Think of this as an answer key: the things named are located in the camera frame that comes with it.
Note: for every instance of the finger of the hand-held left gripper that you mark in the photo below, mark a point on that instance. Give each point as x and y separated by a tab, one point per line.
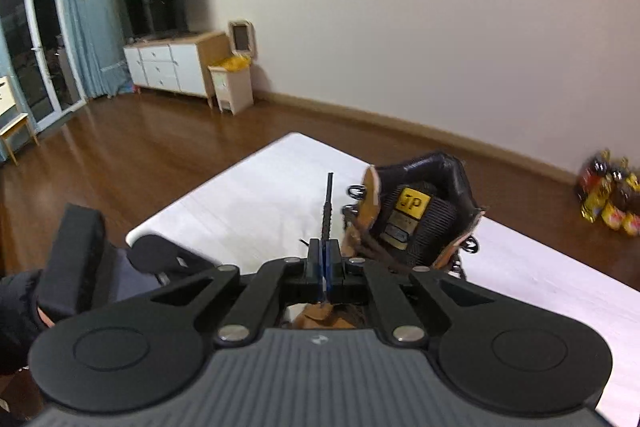
192	264

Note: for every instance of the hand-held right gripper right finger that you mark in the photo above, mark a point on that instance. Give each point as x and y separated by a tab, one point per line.
332	269

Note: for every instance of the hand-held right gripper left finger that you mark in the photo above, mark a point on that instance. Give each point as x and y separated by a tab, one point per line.
315	269

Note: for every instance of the dark brown shoelace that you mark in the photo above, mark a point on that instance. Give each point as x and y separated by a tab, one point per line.
328	207

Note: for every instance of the brown leather boot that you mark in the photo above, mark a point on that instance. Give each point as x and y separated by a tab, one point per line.
440	207

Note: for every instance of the person's left forearm black sleeve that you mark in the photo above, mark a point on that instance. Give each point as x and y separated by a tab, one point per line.
17	317

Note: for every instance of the small wooden stool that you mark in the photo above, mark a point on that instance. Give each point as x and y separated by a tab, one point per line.
12	122

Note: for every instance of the beige trash bin yellow bag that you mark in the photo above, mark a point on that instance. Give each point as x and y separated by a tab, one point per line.
235	82

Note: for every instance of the white and wood sideboard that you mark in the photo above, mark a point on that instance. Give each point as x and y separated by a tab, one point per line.
170	62

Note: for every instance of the glass sliding door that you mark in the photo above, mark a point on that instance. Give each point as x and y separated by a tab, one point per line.
30	42

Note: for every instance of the blue covered standing air conditioner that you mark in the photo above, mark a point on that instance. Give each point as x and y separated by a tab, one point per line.
107	37

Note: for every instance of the blue curtain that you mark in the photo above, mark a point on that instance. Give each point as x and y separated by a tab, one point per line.
72	7

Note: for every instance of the cluster of cooking oil bottles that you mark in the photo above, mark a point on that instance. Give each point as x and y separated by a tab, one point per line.
610	202

